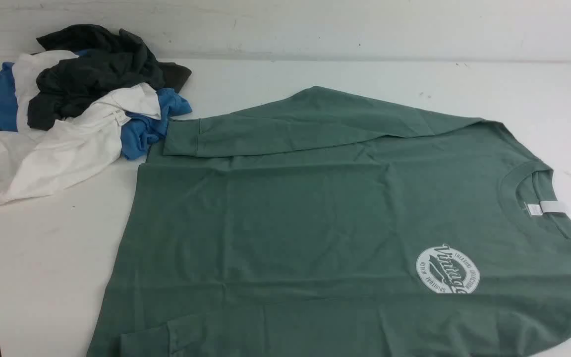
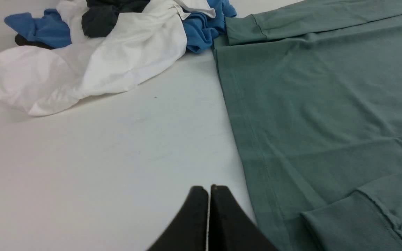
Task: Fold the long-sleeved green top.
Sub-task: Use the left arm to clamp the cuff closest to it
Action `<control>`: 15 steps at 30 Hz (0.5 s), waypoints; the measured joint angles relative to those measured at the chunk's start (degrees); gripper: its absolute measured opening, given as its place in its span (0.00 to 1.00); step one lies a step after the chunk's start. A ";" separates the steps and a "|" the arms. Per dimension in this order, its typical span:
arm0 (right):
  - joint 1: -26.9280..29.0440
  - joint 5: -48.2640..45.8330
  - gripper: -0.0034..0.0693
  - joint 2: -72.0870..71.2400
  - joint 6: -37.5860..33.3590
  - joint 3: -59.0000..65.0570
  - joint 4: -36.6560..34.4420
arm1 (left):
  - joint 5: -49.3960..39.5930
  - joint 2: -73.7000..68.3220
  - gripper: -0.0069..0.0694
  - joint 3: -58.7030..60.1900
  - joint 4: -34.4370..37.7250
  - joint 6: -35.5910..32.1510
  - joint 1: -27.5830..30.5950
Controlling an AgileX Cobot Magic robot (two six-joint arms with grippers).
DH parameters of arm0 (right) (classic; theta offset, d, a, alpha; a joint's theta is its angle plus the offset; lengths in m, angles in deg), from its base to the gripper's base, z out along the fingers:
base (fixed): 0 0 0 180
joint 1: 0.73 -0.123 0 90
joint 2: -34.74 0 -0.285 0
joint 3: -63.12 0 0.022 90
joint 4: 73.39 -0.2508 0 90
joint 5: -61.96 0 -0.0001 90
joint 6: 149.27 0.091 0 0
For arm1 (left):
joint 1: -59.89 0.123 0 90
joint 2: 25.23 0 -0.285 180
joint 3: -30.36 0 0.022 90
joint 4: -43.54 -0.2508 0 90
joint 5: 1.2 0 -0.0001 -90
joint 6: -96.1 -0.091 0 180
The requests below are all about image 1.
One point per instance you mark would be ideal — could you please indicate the white shirt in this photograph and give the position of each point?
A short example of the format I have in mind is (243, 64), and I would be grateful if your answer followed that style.
(35, 163)

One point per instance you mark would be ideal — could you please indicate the black shirt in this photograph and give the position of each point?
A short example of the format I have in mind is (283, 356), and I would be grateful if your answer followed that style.
(78, 65)

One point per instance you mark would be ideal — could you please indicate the blue shirt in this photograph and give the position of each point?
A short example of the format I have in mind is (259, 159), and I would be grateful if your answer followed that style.
(139, 133)

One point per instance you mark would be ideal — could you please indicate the green long-sleeve top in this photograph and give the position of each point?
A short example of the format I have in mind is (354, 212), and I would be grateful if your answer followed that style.
(332, 225)

